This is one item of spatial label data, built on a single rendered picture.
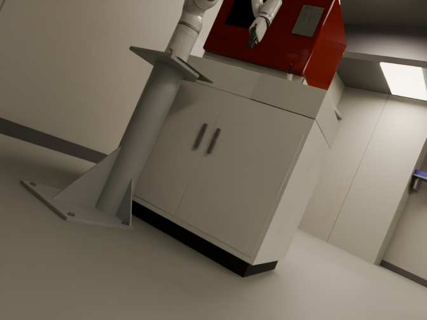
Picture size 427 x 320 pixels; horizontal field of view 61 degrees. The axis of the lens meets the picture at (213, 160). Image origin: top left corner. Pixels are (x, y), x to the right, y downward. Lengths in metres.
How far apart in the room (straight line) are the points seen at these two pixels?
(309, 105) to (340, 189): 5.88
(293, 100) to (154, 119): 0.69
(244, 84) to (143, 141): 0.60
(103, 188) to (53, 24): 1.90
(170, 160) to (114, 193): 0.36
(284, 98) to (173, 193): 0.75
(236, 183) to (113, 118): 2.27
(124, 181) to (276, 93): 0.86
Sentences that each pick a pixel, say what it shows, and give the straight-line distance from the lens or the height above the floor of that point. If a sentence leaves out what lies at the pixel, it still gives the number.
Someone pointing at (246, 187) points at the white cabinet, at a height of 0.40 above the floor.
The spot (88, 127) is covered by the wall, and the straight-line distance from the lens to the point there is 3.72.
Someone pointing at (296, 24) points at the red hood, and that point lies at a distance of 2.68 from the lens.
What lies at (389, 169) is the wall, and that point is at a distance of 7.51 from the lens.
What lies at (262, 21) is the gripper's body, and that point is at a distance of 2.10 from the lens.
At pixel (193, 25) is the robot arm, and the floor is 1.03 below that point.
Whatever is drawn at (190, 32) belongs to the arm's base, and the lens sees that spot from 1.91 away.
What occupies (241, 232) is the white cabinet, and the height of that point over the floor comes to 0.19.
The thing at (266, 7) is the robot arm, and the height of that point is 1.33.
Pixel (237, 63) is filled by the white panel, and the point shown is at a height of 1.19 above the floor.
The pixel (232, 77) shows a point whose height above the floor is 0.90.
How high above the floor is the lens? 0.41
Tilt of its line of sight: 1 degrees up
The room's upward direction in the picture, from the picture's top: 23 degrees clockwise
